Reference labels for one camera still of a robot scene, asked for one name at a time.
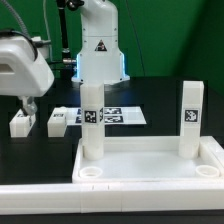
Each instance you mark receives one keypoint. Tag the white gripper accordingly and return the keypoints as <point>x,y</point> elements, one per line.
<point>23,70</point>

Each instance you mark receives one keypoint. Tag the white desk top tray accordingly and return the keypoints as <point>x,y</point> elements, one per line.
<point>149,159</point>

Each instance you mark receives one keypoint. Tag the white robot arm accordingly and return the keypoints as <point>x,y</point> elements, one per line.
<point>100,59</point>

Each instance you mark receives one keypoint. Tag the fiducial marker sheet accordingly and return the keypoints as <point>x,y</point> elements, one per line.
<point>112,116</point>

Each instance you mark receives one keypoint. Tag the white L-shaped fence wall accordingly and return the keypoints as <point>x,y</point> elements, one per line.
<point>117,197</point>

